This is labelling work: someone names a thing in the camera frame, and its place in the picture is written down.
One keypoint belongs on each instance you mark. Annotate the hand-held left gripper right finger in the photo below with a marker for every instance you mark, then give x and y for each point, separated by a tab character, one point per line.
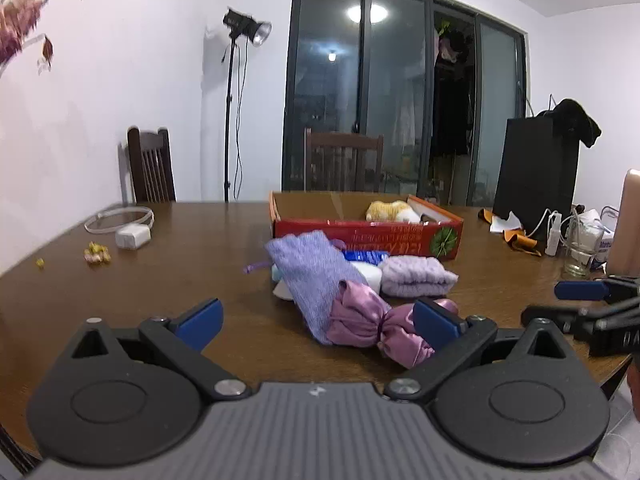
437	324

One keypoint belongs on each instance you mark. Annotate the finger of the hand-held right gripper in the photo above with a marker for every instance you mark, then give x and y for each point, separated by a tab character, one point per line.
580	290
550	316

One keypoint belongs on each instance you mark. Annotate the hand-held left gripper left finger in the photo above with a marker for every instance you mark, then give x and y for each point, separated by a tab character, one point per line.
202	322

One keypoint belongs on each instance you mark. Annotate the lavender knit cloth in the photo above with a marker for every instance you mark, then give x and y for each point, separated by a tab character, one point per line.
415	276

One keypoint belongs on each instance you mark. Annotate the pink satin scrunchie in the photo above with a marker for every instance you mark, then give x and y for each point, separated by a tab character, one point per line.
361	319

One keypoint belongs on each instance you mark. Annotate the white foam block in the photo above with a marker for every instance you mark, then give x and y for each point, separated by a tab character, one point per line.
371	275

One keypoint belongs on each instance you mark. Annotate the red cardboard box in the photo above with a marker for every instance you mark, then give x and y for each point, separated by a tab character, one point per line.
400	241

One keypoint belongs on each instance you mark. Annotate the purple knit pouch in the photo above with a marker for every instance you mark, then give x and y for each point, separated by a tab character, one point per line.
310	280

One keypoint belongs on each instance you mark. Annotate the glass cup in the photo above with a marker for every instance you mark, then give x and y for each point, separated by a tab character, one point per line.
580	255

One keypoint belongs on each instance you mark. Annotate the white tissue pack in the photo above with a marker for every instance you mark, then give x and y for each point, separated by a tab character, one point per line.
602	247

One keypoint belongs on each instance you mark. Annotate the white spray bottle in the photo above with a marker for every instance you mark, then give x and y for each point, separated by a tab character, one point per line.
553	237

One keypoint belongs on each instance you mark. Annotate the pink laptop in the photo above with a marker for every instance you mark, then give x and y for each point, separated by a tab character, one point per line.
627	230

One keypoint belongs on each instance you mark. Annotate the blue striped packet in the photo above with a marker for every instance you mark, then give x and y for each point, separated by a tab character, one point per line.
367	256

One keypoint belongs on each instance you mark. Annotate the white charger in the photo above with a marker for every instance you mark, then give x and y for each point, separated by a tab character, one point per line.
132	236

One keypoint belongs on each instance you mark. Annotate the yellow and white plush toy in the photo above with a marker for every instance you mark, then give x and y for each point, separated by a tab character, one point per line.
392	211

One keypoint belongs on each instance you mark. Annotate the small yellow candy wrappers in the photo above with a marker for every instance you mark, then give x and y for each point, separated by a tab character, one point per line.
97	253

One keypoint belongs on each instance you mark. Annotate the dark wooden chair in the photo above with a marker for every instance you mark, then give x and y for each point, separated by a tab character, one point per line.
345	160
150	165

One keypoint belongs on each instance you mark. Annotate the black cloth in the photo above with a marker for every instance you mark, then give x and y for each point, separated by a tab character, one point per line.
572	120

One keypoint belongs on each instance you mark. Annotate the glass sliding door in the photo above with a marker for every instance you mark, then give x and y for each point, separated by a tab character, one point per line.
325	85

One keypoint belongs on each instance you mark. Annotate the hanging clothes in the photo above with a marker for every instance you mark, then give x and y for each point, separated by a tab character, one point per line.
450	47

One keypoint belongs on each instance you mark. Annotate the studio light on stand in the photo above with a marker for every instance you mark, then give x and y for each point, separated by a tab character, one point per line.
239	22

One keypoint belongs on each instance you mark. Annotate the dried flower branch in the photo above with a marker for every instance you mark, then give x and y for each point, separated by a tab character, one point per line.
17	15

